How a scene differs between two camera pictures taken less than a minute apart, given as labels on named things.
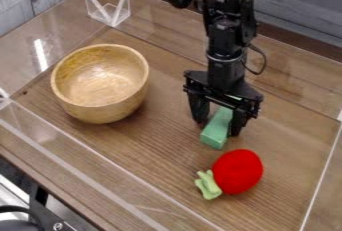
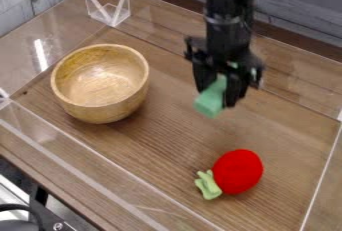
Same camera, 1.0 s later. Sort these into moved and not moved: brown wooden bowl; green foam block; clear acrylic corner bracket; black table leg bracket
Moved: green foam block
Not moved: clear acrylic corner bracket; brown wooden bowl; black table leg bracket
